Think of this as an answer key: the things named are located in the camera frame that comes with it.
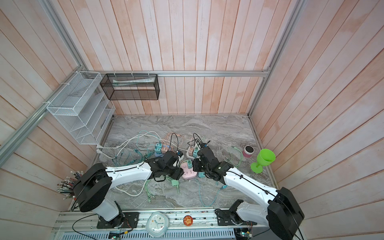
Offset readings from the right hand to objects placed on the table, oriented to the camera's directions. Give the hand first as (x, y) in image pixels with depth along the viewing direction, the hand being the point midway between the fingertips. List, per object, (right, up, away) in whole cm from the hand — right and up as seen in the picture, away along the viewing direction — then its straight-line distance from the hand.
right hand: (193, 162), depth 83 cm
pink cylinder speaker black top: (+35, +5, +10) cm, 37 cm away
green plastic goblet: (+39, +3, -4) cm, 39 cm away
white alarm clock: (-17, -27, -13) cm, 34 cm away
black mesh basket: (-45, +50, +24) cm, 71 cm away
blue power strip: (-23, +2, +12) cm, 26 cm away
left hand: (-9, -7, +3) cm, 12 cm away
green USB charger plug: (-11, -12, +1) cm, 16 cm away
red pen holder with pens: (-59, -8, -16) cm, 61 cm away
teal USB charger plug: (+5, -7, +1) cm, 9 cm away
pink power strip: (-2, -7, +4) cm, 8 cm away
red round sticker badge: (-3, -27, -10) cm, 29 cm away
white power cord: (-47, +7, +18) cm, 51 cm away
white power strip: (-1, +1, +10) cm, 10 cm away
